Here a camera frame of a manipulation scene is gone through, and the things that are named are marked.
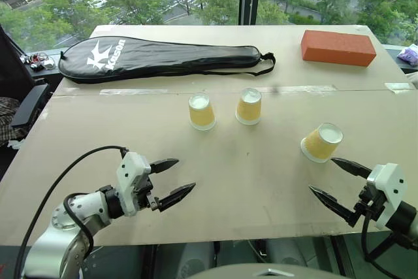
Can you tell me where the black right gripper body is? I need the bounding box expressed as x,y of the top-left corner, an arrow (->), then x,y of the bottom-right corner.
353,184 -> 389,225

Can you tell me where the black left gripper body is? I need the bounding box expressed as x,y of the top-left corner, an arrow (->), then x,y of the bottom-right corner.
135,171 -> 163,213

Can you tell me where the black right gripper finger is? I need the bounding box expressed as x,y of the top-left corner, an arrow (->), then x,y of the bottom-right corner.
308,184 -> 359,228
330,157 -> 374,181

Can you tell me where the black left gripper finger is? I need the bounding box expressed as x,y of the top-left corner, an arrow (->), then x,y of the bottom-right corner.
150,157 -> 180,175
152,182 -> 197,213

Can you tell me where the yellow paper cup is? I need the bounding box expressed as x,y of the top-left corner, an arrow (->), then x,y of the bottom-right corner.
187,92 -> 217,131
234,88 -> 263,126
300,122 -> 344,164

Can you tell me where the black table leg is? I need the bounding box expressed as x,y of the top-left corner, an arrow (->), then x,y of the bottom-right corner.
139,244 -> 158,279

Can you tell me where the grey rounded shape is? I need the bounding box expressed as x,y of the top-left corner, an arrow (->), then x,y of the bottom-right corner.
177,241 -> 217,279

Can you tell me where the clear tape strip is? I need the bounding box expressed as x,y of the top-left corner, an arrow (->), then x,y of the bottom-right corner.
283,84 -> 338,93
384,82 -> 415,95
99,88 -> 169,96

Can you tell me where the grey rounded robot body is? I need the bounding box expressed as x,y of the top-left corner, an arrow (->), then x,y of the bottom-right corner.
187,261 -> 347,279

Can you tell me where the black Kason racket bag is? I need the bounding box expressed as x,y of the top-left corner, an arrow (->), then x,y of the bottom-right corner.
57,35 -> 276,85

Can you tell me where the orange red brick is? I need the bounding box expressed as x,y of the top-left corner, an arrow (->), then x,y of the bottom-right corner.
300,29 -> 378,69

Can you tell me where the purple cloth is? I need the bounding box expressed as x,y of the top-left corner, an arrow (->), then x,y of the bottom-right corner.
396,42 -> 418,67

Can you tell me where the plaid cloth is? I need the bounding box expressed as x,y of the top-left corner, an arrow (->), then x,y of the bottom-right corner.
0,97 -> 29,145

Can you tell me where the black chair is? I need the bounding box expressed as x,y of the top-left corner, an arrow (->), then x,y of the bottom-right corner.
0,24 -> 50,131

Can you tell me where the small clutter of parts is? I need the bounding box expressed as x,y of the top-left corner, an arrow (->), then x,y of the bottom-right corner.
19,52 -> 57,71

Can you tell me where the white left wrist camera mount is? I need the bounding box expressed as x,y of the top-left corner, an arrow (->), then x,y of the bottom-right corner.
116,152 -> 152,218

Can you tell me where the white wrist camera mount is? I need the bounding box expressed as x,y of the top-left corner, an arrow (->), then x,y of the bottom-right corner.
366,162 -> 409,231
116,152 -> 152,218

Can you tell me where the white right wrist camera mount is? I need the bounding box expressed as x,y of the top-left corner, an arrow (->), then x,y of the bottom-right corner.
366,162 -> 409,231

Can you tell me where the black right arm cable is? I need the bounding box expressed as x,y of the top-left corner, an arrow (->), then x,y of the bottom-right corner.
360,206 -> 418,279

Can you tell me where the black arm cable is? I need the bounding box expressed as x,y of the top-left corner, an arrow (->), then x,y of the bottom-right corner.
12,145 -> 129,279
360,206 -> 418,279

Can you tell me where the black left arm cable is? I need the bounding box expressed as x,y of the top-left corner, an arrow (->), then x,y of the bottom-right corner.
12,145 -> 129,279

